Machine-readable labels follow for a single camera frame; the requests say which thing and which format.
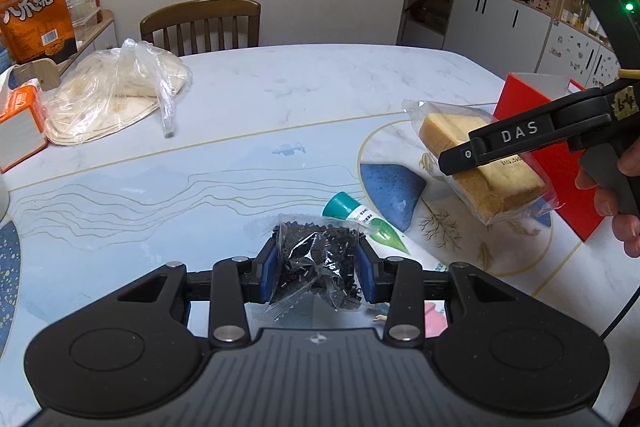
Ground large orange snack bag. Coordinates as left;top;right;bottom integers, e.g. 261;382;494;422
1;0;77;64

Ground orange white tissue box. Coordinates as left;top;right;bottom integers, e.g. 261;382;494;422
0;82;48;173

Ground white wall cabinets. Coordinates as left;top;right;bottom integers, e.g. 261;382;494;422
399;0;620;87

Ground bag of flatbreads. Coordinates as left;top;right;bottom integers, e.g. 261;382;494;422
44;39;192;146

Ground wooden chair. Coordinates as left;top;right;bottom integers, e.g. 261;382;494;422
139;0;262;56

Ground white cooling gel tube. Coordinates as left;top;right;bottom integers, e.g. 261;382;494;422
322;192;447;272

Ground clear plastic container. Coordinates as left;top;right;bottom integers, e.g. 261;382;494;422
67;0;98;44

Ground black beads plastic bag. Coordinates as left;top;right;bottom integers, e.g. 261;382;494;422
262;215;364;322

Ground red white cardboard box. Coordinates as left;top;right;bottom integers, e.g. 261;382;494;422
494;72;604;241

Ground toast bread slice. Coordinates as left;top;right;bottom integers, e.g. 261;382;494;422
402;100;560;225

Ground black camera box green light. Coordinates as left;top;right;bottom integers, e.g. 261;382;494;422
587;0;640;69

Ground red lid jar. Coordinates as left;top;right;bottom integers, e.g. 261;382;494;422
81;0;104;24

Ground person right hand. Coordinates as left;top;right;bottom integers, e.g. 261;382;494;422
575;142;640;258

